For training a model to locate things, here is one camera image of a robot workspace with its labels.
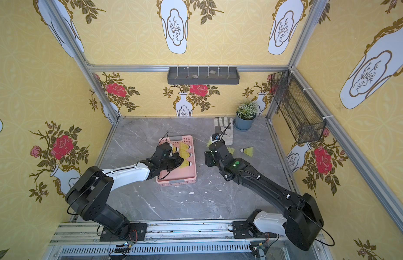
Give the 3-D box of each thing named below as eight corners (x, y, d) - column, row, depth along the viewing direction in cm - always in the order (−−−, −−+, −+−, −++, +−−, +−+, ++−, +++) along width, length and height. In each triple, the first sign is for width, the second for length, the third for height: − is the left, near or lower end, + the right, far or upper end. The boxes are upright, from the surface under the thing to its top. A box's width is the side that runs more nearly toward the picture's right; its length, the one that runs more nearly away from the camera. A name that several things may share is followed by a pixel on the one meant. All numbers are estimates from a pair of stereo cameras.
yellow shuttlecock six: (241, 156, 102) (242, 154, 100) (240, 149, 106) (241, 147, 103) (253, 156, 102) (254, 154, 100) (252, 149, 106) (253, 147, 103)
